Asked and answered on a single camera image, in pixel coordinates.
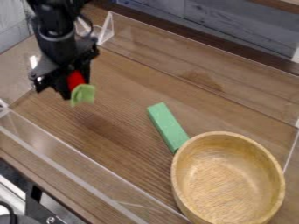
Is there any clear acrylic enclosure wall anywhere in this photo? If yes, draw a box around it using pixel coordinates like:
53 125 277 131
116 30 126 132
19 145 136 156
0 7 299 224

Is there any black cable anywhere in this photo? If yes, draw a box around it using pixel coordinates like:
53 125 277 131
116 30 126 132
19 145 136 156
0 200 18 224

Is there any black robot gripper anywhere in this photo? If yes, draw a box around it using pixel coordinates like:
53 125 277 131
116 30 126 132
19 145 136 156
28 28 98 100

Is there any black table frame bracket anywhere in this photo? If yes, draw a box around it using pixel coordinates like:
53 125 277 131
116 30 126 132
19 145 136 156
24 185 66 224

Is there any green rectangular block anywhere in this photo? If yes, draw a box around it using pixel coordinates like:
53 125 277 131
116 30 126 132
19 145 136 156
146 102 189 154

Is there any red plush strawberry toy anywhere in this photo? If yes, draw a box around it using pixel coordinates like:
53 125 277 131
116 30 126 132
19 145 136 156
66 70 96 107

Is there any wooden bowl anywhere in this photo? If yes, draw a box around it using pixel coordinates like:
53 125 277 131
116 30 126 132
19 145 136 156
170 131 285 224

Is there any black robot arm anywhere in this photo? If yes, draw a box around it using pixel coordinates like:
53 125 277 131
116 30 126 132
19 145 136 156
26 0 98 101

